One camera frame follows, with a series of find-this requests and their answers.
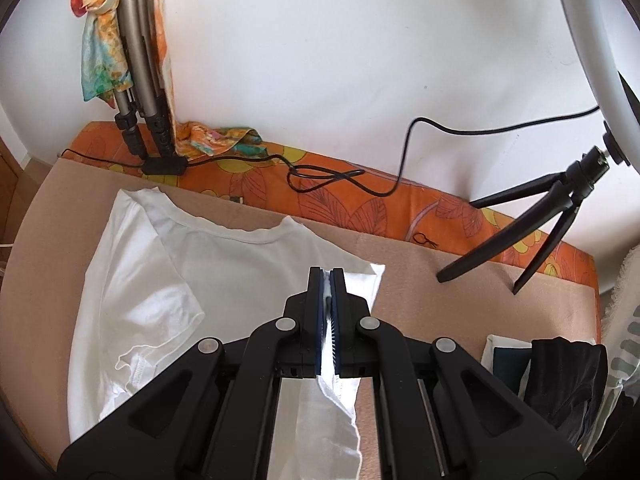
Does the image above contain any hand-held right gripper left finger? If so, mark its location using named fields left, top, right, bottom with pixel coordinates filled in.
left=57, top=266, right=332, bottom=480

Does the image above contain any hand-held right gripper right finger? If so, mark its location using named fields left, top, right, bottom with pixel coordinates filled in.
left=329, top=268, right=587, bottom=480

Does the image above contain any white t-shirt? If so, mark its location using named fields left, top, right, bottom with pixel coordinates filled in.
left=67, top=187, right=386, bottom=480

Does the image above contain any tan blanket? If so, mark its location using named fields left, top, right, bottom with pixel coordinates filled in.
left=0, top=157, right=601, bottom=480

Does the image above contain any white printed garment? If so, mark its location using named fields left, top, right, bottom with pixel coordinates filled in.
left=482, top=334, right=534, bottom=402

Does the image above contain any dark green folded garment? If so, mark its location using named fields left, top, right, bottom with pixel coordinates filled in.
left=492, top=347, right=532, bottom=377

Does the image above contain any colourful crumpled cloth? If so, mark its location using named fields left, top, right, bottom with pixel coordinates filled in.
left=175, top=121, right=264, bottom=159

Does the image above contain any small black tripod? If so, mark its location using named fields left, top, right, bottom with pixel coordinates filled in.
left=436, top=145, right=613, bottom=295

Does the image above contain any black folded garment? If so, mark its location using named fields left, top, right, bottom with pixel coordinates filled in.
left=520, top=337, right=609, bottom=450

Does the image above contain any green striped pillow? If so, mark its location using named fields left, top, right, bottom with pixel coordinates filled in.
left=595, top=245, right=640, bottom=463

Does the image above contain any folded grey tripod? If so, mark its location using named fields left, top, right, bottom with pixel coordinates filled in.
left=102, top=0, right=177, bottom=159

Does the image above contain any colourful scarf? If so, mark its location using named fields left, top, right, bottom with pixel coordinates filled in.
left=70, top=0, right=134, bottom=104

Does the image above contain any black cable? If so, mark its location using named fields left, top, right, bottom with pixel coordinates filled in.
left=60, top=105, right=601, bottom=196

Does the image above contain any black cable controller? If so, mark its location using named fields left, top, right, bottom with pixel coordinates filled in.
left=142, top=156, right=187, bottom=176

